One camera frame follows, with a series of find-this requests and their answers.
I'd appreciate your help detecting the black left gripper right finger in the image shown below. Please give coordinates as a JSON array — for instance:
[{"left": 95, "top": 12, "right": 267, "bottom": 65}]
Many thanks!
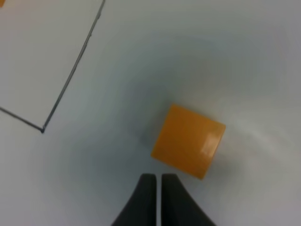
[{"left": 161, "top": 174, "right": 215, "bottom": 226}]

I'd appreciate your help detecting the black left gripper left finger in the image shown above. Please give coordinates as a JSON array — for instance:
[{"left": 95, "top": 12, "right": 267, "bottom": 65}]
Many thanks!
[{"left": 112, "top": 174, "right": 157, "bottom": 226}]

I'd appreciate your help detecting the template orange cube block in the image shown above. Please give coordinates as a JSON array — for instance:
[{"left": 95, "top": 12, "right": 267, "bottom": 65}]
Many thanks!
[{"left": 0, "top": 0, "right": 5, "bottom": 8}]

